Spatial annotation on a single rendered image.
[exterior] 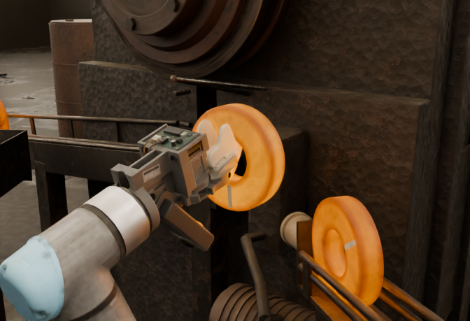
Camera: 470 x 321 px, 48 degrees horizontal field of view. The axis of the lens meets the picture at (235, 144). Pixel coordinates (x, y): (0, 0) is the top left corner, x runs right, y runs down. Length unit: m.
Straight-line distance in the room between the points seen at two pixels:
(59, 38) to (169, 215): 3.42
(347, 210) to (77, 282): 0.35
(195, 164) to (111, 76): 0.80
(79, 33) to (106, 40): 2.40
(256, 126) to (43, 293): 0.34
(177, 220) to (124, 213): 0.09
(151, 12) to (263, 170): 0.44
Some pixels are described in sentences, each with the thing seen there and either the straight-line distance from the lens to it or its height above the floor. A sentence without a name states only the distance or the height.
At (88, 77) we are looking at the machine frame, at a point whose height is 0.83.
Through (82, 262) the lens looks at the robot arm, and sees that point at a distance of 0.56.
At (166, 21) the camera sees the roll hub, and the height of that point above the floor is 1.00.
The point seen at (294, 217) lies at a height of 0.69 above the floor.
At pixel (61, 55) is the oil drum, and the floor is 0.65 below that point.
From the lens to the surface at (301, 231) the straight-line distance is 0.81.
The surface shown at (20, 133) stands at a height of 0.72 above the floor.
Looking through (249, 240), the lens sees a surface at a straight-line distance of 1.01.
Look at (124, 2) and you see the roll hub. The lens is 1.09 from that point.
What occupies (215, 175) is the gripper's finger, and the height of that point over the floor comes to 0.83.
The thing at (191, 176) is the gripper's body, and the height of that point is 0.84.
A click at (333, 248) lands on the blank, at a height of 0.69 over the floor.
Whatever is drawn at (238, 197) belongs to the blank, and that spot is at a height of 0.77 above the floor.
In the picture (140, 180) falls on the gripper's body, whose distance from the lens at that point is 0.60.
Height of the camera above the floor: 1.04
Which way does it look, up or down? 16 degrees down
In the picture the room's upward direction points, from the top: straight up
